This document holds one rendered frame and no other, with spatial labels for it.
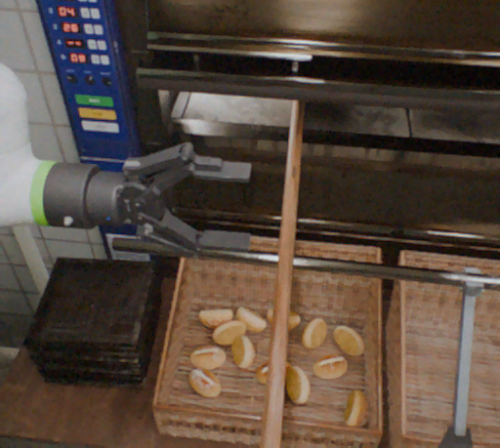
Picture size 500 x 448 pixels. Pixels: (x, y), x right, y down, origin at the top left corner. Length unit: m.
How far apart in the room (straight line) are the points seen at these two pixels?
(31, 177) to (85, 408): 0.98
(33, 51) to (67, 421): 0.95
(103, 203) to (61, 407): 1.00
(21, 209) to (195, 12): 0.60
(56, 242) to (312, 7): 1.11
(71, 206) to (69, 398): 0.99
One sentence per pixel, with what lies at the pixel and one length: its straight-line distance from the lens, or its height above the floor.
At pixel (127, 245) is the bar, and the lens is 1.18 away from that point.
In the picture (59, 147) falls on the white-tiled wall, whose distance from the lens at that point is 1.58.
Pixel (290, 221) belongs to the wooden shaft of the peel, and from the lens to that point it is 1.15.
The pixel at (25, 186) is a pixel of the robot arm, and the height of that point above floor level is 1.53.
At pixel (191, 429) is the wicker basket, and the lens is 1.54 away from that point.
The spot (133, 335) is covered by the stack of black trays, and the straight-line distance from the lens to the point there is 1.50.
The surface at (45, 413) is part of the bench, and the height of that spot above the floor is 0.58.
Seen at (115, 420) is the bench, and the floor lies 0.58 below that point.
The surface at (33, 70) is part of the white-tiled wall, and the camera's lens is 1.46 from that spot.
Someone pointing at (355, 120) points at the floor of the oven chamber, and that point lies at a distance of 1.48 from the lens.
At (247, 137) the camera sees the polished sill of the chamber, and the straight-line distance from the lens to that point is 1.40.
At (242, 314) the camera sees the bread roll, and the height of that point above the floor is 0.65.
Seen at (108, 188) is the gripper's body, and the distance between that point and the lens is 0.77.
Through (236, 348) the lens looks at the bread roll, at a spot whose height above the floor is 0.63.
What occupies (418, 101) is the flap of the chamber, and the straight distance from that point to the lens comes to 1.15.
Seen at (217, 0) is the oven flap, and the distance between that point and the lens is 1.22.
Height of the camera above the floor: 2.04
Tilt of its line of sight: 44 degrees down
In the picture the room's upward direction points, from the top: straight up
